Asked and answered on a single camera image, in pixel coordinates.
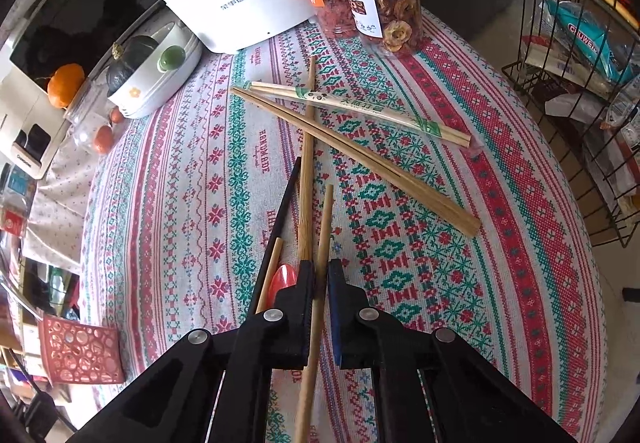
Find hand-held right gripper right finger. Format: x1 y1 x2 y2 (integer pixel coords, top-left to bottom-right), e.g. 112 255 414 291
327 259 577 443

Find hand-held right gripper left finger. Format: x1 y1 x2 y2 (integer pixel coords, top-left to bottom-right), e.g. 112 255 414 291
65 260 317 443

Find light bamboo chopstick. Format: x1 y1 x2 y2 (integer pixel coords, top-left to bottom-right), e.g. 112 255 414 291
294 183 335 443

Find long brown chopstick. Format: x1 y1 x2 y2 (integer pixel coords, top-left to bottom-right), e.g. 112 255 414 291
231 89 478 239
230 86 482 230

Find brown wooden chopstick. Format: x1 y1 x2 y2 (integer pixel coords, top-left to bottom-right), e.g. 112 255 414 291
296 55 318 269

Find paper-wrapped disposable chopsticks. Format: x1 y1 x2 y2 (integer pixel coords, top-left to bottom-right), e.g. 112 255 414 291
243 80 482 154

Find pink perforated utensil holder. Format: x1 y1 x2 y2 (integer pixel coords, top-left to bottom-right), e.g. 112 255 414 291
37 314 126 386

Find red plastic spoon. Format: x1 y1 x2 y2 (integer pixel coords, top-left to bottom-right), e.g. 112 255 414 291
266 263 302 310

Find thin bamboo chopstick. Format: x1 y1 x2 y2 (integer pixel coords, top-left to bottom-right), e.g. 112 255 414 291
255 237 285 315

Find black chopstick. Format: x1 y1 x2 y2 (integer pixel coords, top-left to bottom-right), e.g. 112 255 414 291
247 156 303 316

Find red green patterned tablecloth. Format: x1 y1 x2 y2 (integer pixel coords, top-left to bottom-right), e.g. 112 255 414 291
80 6 606 443

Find small dotted cabinet cloth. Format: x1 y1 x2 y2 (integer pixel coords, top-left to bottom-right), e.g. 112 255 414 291
22 123 118 274

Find clear glass jar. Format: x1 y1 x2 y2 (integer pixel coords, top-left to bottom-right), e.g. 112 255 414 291
64 78 131 156

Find dark green squash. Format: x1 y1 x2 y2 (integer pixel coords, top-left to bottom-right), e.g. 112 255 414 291
105 36 160 98

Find orange tangerine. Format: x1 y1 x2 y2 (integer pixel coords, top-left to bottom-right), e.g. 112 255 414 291
46 63 87 110

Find black door microwave oven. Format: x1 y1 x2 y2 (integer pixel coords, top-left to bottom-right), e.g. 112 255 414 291
0 0 166 89

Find blue snack packet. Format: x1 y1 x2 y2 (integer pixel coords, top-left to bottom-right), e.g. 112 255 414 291
545 0 636 84

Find white ceramic pan green handle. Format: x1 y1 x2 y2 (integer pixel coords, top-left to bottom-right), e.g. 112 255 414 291
107 18 203 120

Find black wire rack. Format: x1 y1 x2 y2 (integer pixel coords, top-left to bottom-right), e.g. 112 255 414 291
501 0 640 249

